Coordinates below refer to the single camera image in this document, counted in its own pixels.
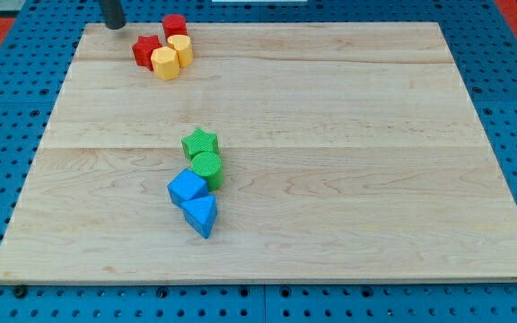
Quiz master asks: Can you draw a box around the red star block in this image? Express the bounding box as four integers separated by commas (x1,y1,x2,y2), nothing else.
132,35,162,71

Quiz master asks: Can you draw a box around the yellow heart block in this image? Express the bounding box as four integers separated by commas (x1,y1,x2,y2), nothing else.
167,34,194,67

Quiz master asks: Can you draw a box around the red cylinder block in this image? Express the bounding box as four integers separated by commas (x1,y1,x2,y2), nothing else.
162,13,188,39

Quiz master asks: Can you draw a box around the blue cube block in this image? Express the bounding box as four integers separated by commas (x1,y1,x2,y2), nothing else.
167,169,208,207

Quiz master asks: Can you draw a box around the green cylinder block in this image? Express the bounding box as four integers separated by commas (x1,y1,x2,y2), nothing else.
191,152,223,191

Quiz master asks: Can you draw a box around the blue triangle block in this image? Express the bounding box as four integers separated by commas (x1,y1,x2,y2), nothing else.
180,195,217,239

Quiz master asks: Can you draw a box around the green star block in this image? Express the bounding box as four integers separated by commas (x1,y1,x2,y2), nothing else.
181,127,219,160

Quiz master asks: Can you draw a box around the wooden board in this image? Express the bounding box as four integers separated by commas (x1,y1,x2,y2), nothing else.
0,22,517,285

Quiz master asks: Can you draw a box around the yellow hexagon block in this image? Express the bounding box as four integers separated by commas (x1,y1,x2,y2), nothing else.
151,47,180,81

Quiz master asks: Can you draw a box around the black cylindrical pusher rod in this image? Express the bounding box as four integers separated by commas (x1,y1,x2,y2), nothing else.
99,0,126,30

